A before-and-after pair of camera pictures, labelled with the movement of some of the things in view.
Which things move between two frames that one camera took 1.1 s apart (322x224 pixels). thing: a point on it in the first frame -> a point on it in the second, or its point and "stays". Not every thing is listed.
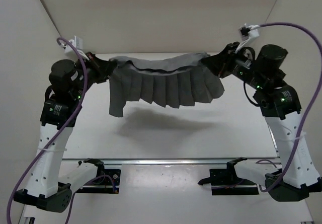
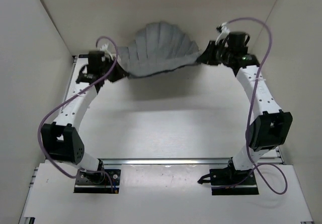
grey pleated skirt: x=174 y=81 -> x=158 y=46
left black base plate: x=107 y=182 stays
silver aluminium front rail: x=170 y=161 stays
